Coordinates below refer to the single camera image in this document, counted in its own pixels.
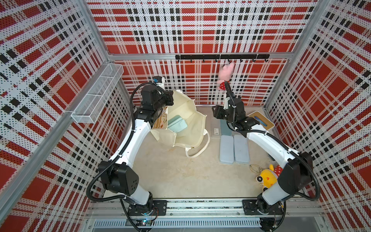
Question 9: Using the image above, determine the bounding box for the yellow plush toy red dress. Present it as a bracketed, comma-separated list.
[256, 164, 283, 191]

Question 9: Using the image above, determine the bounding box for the mint green pencil case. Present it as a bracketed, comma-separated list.
[168, 119, 187, 133]

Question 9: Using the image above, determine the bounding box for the transparent grey pencil case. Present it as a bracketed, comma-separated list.
[210, 118, 221, 137]

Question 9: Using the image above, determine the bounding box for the cream floral canvas bag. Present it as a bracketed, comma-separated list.
[150, 90, 211, 158]

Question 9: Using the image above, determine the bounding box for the white tissue box wooden lid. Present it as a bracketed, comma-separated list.
[248, 111, 274, 130]

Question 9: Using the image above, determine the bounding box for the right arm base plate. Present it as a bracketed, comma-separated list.
[242, 199, 284, 216]

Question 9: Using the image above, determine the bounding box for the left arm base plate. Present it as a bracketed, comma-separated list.
[128, 200, 168, 216]

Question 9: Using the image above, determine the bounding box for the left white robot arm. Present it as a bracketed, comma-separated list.
[86, 82, 174, 214]

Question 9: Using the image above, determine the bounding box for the light blue pencil case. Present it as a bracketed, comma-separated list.
[233, 134, 250, 164]
[219, 135, 234, 164]

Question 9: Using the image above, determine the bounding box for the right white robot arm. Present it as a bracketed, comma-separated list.
[212, 82, 320, 215]

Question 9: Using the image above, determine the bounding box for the small green circuit board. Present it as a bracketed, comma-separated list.
[136, 219, 153, 227]

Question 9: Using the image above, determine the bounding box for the pink plush pig toy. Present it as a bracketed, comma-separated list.
[216, 62, 235, 91]

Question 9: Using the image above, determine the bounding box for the black wall hook rail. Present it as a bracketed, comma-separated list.
[175, 54, 270, 61]

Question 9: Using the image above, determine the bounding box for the white wire mesh basket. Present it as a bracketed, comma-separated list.
[71, 63, 124, 124]

